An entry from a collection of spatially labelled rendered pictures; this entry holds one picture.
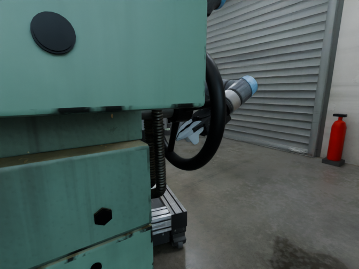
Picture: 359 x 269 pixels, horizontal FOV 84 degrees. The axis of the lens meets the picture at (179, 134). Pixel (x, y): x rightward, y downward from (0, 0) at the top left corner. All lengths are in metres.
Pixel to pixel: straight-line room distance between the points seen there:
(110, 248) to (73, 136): 0.11
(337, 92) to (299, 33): 0.89
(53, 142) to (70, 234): 0.08
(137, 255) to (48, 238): 0.09
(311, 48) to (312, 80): 0.40
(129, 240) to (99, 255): 0.03
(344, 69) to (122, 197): 2.99
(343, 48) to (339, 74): 0.28
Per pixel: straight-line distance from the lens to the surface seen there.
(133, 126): 0.21
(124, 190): 0.20
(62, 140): 0.20
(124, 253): 0.24
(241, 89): 0.72
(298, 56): 3.24
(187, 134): 0.58
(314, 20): 3.26
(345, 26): 3.17
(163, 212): 1.13
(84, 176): 0.19
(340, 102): 3.07
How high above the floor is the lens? 0.85
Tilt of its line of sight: 12 degrees down
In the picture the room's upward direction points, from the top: straight up
